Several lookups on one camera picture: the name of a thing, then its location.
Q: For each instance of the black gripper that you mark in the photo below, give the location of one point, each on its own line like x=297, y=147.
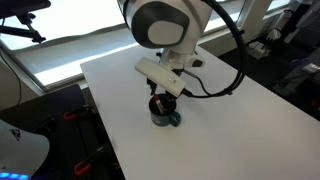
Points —
x=177, y=71

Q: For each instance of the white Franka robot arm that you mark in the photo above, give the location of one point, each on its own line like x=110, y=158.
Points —
x=166, y=23

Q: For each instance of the white robot base blue lights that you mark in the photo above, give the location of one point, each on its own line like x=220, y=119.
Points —
x=20, y=150

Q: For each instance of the dark blue enamel mug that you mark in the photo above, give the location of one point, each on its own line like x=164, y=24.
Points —
x=161, y=118

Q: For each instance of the white device on floor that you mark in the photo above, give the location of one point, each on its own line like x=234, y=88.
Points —
x=258, y=49

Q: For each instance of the black robot stand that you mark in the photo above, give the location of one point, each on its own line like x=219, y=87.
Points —
x=56, y=133

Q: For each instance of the grey machine on floor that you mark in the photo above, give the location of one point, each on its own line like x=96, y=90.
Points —
x=300, y=73

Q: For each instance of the black upright stand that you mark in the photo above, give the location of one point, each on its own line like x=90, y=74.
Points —
x=295, y=20

